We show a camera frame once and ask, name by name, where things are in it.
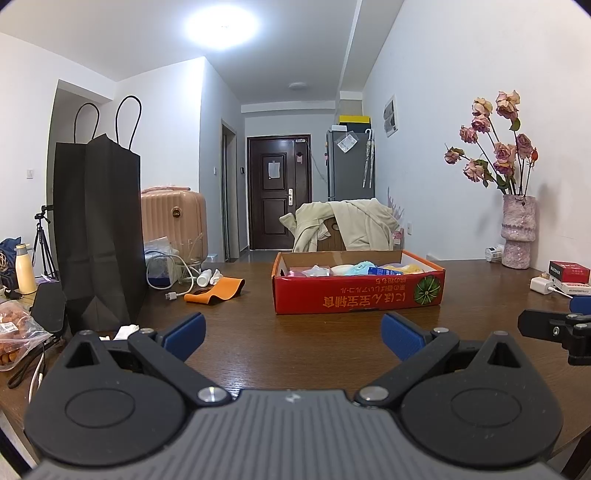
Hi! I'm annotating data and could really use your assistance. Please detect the crumpled white tissue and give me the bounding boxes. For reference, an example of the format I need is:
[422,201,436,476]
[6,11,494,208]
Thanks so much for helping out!
[113,324,139,341]

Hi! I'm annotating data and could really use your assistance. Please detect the white device with cable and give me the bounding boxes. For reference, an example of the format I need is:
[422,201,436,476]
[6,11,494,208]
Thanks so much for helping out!
[144,237,199,301]

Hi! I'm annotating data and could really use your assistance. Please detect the black paper shopping bag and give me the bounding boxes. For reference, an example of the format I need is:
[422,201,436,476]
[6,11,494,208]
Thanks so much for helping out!
[52,95,148,335]

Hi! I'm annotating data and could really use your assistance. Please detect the beige coat on chair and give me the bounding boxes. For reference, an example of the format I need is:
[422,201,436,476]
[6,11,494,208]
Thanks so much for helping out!
[279,198,399,252]

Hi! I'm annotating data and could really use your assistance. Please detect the pink hard-shell suitcase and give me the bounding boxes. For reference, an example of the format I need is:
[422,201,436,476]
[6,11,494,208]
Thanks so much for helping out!
[141,186,208,263]

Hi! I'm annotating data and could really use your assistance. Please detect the dried pink roses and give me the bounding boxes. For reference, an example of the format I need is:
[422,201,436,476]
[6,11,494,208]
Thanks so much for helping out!
[444,90,539,197]

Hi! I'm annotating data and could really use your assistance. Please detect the iridescent mesh bath ball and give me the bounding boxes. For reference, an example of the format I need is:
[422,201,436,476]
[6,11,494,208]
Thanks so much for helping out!
[303,265,332,278]

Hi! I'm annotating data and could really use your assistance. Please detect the yellow white plush toy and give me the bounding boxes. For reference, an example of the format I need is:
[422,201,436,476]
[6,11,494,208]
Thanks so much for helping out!
[382,263,424,275]

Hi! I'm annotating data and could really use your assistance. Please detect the red black small box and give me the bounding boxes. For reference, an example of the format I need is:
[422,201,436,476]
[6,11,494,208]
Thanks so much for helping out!
[548,261,590,284]

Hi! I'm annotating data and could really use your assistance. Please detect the pink textured vase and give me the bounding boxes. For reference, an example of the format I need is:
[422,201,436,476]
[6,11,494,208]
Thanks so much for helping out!
[501,195,537,270]

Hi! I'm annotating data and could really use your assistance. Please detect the bag of snacks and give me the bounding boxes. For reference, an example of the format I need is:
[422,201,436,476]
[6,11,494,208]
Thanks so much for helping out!
[0,301,51,372]

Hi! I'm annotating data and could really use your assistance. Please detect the white spray bottle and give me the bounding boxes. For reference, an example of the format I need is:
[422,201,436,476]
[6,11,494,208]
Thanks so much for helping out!
[197,269,223,288]

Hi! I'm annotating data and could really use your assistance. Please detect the yellow water bottle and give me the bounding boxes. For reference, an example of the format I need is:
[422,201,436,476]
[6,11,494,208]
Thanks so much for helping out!
[15,244,37,295]

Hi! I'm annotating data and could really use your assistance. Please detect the dark brown entry door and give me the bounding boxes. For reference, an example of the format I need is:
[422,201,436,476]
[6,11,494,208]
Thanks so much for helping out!
[246,135,312,250]

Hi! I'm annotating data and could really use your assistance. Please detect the yellow box on refrigerator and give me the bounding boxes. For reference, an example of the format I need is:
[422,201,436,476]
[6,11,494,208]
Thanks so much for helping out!
[339,115,370,124]

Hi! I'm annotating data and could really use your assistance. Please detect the red cardboard box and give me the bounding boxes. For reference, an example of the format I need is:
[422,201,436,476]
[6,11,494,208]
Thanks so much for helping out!
[271,250,446,314]

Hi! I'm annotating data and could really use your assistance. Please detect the camera tripod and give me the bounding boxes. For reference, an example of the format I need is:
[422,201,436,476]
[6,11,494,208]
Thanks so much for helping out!
[32,205,58,280]

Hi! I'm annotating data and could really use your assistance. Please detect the white power adapter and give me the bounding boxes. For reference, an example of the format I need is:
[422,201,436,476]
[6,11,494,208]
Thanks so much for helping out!
[530,276,556,295]

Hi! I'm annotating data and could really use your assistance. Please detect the white round sponge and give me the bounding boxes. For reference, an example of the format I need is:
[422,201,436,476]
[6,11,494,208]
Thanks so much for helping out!
[331,264,355,276]

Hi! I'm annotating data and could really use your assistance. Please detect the ceiling light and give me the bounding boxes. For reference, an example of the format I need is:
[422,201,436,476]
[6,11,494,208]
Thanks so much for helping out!
[181,2,262,52]

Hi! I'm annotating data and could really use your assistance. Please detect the light blue plush toy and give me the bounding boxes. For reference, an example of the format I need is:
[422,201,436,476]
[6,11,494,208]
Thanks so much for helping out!
[346,261,376,276]

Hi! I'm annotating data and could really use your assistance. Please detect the blue tissue packet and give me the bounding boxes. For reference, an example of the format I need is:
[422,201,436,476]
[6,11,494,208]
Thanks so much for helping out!
[368,267,404,276]

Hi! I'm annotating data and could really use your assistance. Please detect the grey refrigerator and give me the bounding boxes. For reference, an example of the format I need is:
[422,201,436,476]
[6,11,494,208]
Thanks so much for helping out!
[327,131,375,201]

